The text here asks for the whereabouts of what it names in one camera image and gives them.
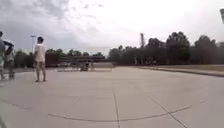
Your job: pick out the grey concrete slab pavement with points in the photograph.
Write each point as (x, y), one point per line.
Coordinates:
(100, 96)

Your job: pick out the tall chimney tower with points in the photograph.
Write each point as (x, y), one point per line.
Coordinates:
(142, 40)

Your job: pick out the low metal railing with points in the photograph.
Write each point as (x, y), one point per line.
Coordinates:
(71, 66)

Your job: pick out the row of dark trees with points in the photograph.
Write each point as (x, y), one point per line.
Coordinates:
(173, 50)

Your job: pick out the person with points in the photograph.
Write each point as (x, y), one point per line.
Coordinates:
(9, 61)
(40, 58)
(2, 53)

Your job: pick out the raised kerb strip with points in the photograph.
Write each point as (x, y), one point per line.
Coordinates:
(186, 70)

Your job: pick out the lamp post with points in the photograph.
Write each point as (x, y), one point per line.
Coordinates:
(32, 43)

